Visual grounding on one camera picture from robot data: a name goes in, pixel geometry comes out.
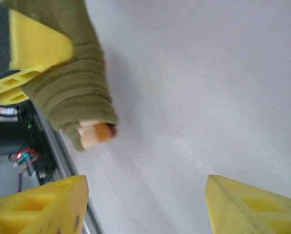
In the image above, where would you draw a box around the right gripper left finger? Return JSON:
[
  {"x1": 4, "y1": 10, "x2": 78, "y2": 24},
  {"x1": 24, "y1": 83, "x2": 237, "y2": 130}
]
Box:
[{"x1": 0, "y1": 175, "x2": 89, "y2": 234}]

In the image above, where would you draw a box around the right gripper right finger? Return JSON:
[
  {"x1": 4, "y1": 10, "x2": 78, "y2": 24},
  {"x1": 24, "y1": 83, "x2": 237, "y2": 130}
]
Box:
[{"x1": 205, "y1": 174, "x2": 291, "y2": 234}]

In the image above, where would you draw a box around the olive striped sock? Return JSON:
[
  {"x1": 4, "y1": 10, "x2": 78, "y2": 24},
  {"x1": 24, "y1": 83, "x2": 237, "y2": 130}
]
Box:
[{"x1": 0, "y1": 0, "x2": 119, "y2": 153}]

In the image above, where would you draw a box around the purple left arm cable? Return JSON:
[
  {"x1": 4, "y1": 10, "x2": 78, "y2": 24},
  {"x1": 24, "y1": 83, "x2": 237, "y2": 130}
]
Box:
[{"x1": 17, "y1": 169, "x2": 25, "y2": 195}]

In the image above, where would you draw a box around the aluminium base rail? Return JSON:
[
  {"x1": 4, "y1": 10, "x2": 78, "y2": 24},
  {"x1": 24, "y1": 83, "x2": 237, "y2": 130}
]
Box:
[{"x1": 34, "y1": 102, "x2": 104, "y2": 234}]

